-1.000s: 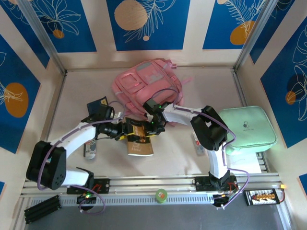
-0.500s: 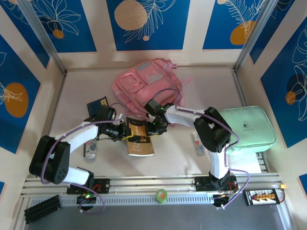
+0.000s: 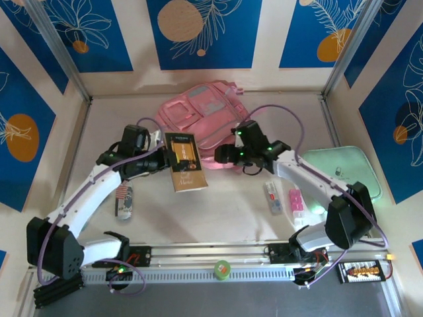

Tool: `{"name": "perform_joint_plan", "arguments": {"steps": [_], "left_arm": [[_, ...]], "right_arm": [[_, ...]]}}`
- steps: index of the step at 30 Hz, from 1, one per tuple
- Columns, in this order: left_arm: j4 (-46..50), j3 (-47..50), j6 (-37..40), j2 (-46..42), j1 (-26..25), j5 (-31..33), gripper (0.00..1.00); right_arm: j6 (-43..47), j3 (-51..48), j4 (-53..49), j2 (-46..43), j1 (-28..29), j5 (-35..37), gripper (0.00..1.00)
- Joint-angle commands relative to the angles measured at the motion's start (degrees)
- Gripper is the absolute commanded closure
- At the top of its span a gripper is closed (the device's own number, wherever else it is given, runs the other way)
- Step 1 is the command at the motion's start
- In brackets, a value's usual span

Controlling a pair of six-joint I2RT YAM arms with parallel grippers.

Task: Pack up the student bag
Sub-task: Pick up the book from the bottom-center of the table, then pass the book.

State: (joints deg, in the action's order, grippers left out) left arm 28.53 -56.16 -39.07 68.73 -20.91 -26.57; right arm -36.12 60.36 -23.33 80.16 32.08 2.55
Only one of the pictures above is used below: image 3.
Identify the mint green zip case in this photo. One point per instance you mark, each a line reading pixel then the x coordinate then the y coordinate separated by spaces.
pixel 347 165

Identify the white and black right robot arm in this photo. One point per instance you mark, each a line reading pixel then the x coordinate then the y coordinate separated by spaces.
pixel 304 171

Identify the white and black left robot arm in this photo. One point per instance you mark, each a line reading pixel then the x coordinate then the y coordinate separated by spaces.
pixel 96 188

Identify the green tape roll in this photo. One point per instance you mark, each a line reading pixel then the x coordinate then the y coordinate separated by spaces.
pixel 222 268

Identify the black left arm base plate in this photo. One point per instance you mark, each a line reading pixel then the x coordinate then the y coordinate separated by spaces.
pixel 143 256

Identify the black power distribution board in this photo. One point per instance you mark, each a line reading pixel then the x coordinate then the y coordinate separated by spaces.
pixel 360 271

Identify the pink student backpack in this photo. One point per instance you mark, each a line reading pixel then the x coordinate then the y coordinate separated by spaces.
pixel 205 128

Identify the aluminium rail frame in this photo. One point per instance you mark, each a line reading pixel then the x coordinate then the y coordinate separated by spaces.
pixel 205 254

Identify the aluminium frame post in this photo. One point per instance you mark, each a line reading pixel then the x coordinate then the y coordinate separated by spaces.
pixel 62 59
pixel 347 49

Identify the yellow power connector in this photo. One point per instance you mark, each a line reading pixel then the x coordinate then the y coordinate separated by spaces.
pixel 391 257

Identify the brown gold cover book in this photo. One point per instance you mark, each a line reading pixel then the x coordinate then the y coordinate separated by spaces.
pixel 188 178

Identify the black ribbed block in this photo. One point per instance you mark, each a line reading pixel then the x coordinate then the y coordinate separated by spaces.
pixel 56 295

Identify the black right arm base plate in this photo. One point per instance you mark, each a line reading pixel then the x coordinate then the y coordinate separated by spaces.
pixel 279 252

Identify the flag print pencil case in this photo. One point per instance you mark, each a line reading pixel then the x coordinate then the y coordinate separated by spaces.
pixel 124 204

